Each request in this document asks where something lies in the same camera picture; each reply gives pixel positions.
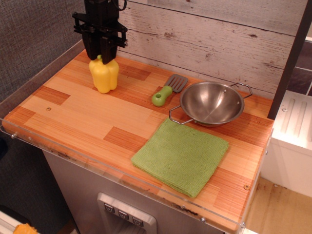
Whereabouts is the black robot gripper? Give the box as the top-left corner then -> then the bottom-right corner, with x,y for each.
72,0 -> 127,64

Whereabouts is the yellow toy bell pepper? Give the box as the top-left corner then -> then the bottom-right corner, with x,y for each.
89,55 -> 119,94

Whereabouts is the clear acrylic front guard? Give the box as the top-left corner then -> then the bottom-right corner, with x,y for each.
2,113 -> 273,234

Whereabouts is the green knitted cloth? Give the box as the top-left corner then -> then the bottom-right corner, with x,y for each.
131,119 -> 229,198

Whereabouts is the silver dispenser button panel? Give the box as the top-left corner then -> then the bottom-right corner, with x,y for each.
97,193 -> 157,234

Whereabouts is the grey toy fridge cabinet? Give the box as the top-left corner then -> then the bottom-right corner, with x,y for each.
44,151 -> 222,234

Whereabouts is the yellow orange object bottom left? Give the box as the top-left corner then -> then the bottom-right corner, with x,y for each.
13,223 -> 38,234

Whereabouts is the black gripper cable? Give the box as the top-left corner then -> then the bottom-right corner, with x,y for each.
111,0 -> 128,12

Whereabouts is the green handled grey spatula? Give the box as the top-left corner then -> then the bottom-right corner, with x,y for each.
152,74 -> 188,107

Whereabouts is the stainless steel bowl with handles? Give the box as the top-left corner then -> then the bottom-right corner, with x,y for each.
169,81 -> 253,127

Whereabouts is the dark right upright post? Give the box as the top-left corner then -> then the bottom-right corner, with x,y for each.
267,0 -> 312,120

